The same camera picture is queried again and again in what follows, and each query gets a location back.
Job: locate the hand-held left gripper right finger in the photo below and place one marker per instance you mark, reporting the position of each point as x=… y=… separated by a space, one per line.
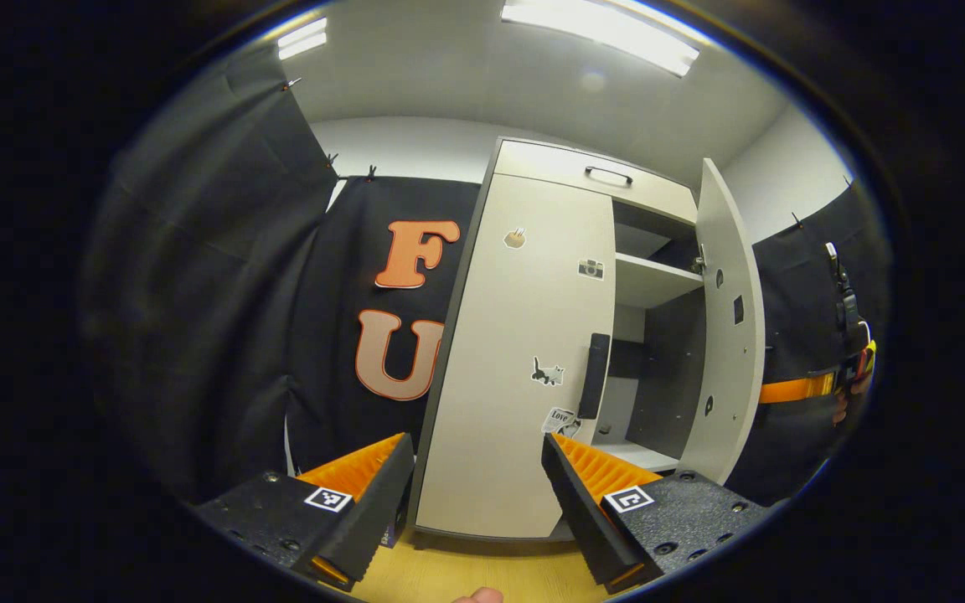
x=570 y=511

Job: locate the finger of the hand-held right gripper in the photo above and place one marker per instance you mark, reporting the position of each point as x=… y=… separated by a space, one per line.
x=797 y=389

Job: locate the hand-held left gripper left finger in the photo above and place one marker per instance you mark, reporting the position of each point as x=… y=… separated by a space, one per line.
x=382 y=502

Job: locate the cabinet door with headphone sticker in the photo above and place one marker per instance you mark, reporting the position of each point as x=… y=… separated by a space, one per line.
x=734 y=377

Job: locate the beige double-door shoe cabinet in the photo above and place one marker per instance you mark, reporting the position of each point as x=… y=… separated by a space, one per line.
x=667 y=377

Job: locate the cabinet door with camera sticker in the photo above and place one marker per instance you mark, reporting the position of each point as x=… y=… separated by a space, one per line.
x=516 y=318

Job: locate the white cabinet shelf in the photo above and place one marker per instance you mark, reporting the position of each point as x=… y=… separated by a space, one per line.
x=642 y=456
x=650 y=280

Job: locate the metal door hinge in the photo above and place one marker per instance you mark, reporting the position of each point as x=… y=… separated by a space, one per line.
x=699 y=261

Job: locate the black backdrop cloth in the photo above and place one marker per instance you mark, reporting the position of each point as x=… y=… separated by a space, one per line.
x=223 y=293

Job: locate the wide ceiling light panel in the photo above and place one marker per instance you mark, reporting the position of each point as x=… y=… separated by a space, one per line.
x=608 y=29

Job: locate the narrow ceiling light strip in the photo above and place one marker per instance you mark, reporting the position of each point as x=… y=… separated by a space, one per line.
x=302 y=39

